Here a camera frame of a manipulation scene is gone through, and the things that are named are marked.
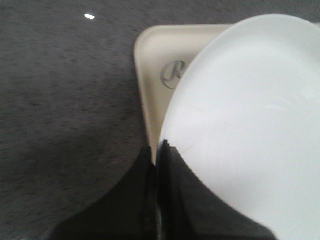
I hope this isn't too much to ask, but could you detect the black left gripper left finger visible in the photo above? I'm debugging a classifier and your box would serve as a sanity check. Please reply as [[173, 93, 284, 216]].
[[48, 147, 157, 240]]

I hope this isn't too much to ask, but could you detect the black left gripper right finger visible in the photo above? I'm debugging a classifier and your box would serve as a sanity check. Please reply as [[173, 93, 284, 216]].
[[156, 140, 276, 240]]

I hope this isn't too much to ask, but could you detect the white round plate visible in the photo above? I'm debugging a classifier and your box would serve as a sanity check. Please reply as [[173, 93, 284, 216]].
[[160, 14, 320, 240]]

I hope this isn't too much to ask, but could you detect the cream rabbit serving tray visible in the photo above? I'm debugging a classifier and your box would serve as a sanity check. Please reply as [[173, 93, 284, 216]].
[[133, 22, 320, 167]]

